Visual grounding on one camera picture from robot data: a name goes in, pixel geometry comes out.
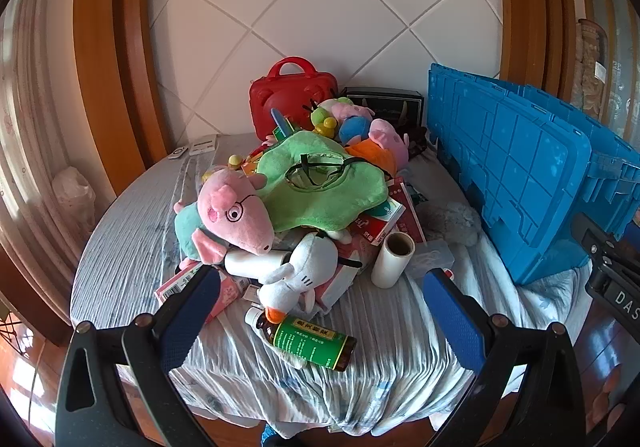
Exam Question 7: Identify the pink pig plush with glasses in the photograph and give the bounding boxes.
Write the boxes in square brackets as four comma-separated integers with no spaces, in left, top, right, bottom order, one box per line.
[173,171,275,264]

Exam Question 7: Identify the cloth-covered round desktop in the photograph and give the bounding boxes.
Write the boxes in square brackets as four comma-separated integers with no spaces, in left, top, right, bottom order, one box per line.
[70,132,596,433]

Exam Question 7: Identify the white lint roller refill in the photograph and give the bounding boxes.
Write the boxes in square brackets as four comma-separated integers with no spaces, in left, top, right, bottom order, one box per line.
[371,232,416,289]

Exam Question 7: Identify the light patterned curtain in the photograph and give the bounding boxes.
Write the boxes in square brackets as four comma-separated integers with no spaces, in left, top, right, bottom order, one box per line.
[0,0,116,253]

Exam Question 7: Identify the red plastic carry case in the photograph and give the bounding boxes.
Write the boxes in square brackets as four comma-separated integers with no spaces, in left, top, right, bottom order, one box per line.
[249,57,346,140]

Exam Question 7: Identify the brown bottle with green label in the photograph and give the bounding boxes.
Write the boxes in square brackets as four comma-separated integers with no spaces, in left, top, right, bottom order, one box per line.
[244,307,357,373]

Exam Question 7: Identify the blue plastic crate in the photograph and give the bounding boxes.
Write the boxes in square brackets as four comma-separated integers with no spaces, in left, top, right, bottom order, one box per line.
[426,63,640,287]

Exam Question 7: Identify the black framed glasses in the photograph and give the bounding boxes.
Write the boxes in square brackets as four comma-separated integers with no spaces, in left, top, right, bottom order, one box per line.
[285,153,356,190]

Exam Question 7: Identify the blue flat plastic paddle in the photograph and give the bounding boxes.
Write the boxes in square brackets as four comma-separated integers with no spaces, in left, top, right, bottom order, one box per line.
[271,108,296,138]

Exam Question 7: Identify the pig plush in blue shirt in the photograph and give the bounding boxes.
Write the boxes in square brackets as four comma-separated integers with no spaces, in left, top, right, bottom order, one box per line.
[330,97,373,142]

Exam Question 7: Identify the red white green box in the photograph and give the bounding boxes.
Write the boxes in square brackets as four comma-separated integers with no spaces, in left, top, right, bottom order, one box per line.
[350,199,407,248]

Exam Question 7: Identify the pig plush in orange dress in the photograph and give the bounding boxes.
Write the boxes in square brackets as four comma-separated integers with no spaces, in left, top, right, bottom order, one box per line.
[345,118,411,175]

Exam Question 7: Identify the dark red cardboard box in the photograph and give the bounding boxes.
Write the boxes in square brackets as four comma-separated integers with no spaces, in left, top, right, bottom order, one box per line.
[387,177,427,248]

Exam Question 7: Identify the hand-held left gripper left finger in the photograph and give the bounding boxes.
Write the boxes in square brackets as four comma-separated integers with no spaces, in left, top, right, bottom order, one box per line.
[55,264,223,447]

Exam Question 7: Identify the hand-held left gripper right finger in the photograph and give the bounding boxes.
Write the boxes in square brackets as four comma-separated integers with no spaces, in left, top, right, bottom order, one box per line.
[422,268,588,447]

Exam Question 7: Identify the pink tissue packet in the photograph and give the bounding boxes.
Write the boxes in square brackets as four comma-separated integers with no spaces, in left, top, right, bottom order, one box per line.
[207,272,253,323]

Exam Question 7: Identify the green plush cushion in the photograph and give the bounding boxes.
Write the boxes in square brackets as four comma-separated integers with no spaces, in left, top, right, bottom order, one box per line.
[255,132,390,233]

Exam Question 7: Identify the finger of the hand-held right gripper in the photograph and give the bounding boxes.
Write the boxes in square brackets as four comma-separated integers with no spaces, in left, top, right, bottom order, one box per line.
[571,212,640,273]

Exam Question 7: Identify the black cardboard box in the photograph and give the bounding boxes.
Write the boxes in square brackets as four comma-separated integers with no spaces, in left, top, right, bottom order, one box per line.
[345,87,426,128]

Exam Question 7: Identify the wooden wall trim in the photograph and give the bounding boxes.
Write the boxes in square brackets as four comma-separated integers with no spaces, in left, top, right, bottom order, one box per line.
[492,0,576,102]
[75,0,171,198]

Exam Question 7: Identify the grey fur piece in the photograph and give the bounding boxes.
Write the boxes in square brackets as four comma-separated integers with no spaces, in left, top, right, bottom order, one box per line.
[422,201,482,247]

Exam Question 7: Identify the clear plastic box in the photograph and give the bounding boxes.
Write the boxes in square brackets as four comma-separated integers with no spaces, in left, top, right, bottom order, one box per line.
[405,239,456,280]

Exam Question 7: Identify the yellow green toy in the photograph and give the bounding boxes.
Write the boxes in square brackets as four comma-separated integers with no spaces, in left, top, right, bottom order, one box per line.
[310,99,346,138]

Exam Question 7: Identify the white duck plush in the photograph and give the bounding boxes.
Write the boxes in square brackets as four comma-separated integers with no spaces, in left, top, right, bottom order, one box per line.
[257,232,363,325]

